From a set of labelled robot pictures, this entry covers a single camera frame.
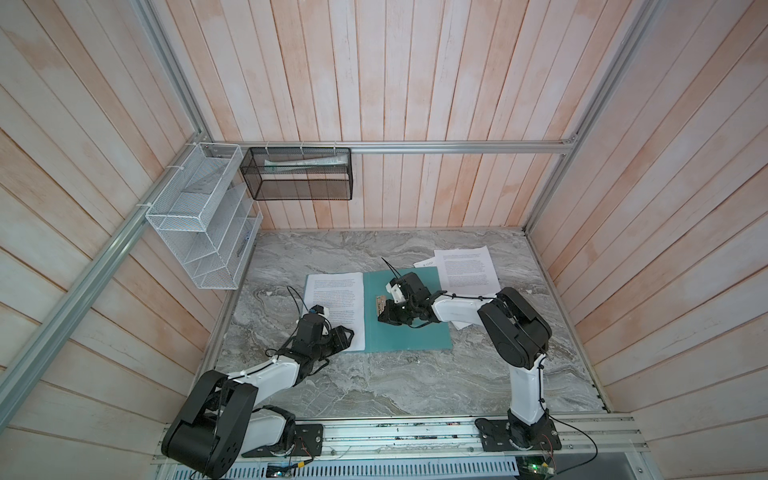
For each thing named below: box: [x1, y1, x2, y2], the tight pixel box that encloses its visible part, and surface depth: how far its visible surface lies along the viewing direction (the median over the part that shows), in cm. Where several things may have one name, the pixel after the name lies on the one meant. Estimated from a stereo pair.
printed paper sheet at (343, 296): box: [303, 272, 365, 352], surface depth 103 cm
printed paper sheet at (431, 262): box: [413, 256, 436, 268], surface depth 113 cm
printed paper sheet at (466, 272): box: [434, 246, 501, 297], surface depth 110 cm
